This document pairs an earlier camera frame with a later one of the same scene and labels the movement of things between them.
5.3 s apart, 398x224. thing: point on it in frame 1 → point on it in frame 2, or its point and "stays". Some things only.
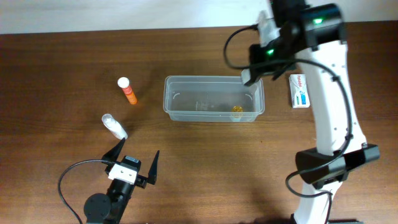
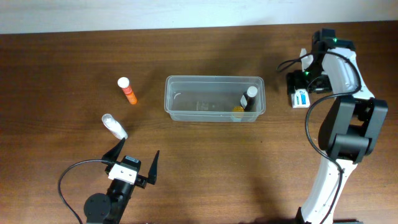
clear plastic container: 212,98 stays
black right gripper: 259,69 → 294,82
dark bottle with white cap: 249,76 → 247,100
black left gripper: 142,180 stays
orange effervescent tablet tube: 124,83 stays
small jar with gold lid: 237,113 stays
